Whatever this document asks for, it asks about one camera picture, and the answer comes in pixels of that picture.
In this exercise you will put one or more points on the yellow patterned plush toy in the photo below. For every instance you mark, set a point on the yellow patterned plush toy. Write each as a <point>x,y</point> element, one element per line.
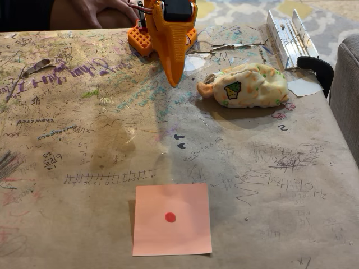
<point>252,87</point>

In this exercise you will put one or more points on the orange robot arm with base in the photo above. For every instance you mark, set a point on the orange robot arm with base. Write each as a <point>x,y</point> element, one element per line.
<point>138,37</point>

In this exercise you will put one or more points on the person's hand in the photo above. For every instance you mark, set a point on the person's hand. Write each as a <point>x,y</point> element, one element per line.
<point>112,4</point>

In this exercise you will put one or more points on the person's bare leg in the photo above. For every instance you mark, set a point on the person's bare leg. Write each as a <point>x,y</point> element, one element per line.
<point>115,19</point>

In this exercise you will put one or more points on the grey yellow patterned rug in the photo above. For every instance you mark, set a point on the grey yellow patterned rug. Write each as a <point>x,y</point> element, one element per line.
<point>241,12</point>

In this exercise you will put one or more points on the aluminium miter box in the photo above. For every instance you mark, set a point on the aluminium miter box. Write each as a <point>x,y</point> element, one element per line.
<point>291,42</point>

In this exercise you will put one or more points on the brown torn paper flap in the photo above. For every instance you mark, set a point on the brown torn paper flap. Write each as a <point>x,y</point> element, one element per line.
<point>37,66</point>

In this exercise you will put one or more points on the white paper scrap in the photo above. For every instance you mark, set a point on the white paper scrap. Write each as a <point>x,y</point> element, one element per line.
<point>304,87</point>

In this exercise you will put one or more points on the scribbled brown paper table cover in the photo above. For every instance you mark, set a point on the scribbled brown paper table cover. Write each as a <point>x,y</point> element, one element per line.
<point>84,157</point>

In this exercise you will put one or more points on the dark clothing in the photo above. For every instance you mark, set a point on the dark clothing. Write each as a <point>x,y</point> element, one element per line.
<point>25,14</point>

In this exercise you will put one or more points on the black clamp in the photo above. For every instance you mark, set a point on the black clamp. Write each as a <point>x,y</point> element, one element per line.
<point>318,68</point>

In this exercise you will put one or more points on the pink square sticky note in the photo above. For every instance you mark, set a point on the pink square sticky note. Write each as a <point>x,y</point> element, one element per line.
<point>157,235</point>

